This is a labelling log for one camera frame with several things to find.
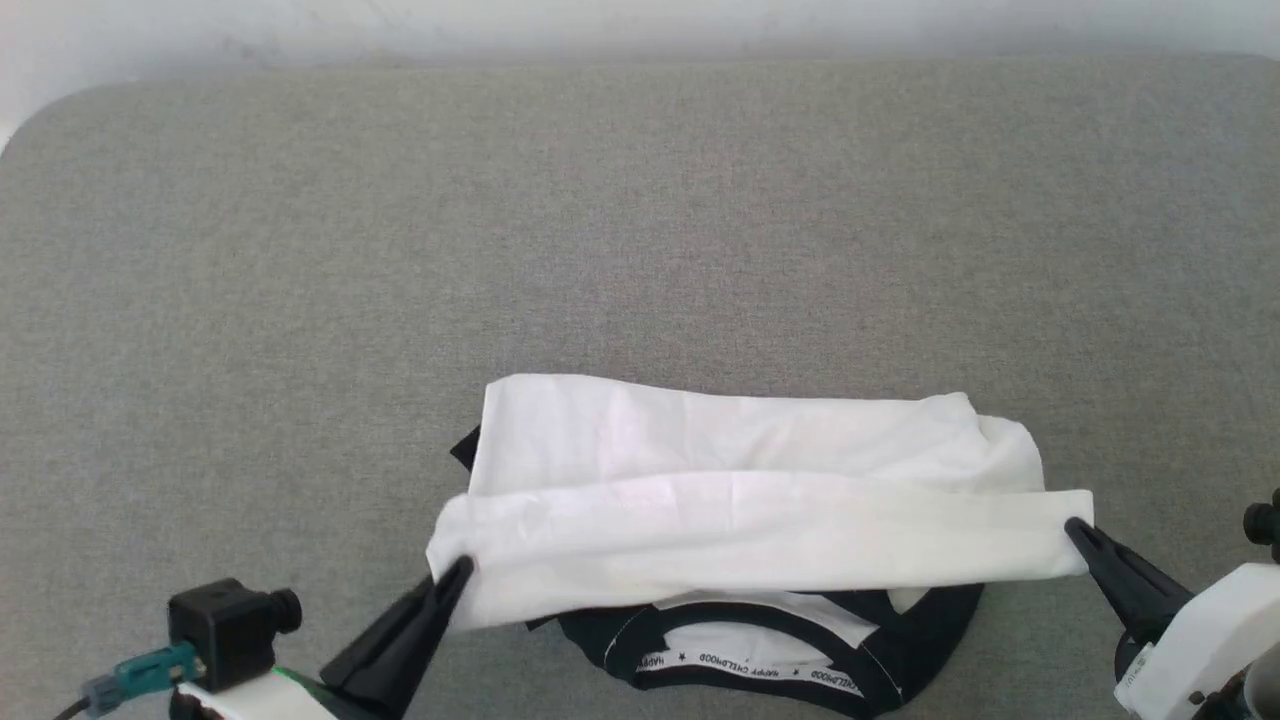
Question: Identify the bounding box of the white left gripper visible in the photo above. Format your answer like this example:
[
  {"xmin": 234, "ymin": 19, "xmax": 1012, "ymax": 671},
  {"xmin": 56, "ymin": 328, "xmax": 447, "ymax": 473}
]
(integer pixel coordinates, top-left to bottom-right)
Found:
[{"xmin": 175, "ymin": 557, "xmax": 476, "ymax": 720}]

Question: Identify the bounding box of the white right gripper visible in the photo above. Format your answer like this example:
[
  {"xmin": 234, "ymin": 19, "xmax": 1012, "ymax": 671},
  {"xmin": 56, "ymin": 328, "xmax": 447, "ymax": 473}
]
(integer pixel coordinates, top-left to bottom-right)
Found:
[{"xmin": 1065, "ymin": 516, "xmax": 1280, "ymax": 720}]

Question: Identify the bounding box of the white and black t-shirt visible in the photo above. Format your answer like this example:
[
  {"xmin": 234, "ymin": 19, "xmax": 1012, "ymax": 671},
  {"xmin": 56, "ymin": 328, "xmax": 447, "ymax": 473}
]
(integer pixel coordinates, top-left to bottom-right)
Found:
[{"xmin": 425, "ymin": 373, "xmax": 1097, "ymax": 720}]

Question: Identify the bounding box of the teal left camera connector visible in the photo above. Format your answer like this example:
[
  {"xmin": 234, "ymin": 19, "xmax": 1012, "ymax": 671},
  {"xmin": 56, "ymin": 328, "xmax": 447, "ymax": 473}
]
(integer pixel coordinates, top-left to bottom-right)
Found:
[{"xmin": 50, "ymin": 642, "xmax": 203, "ymax": 720}]

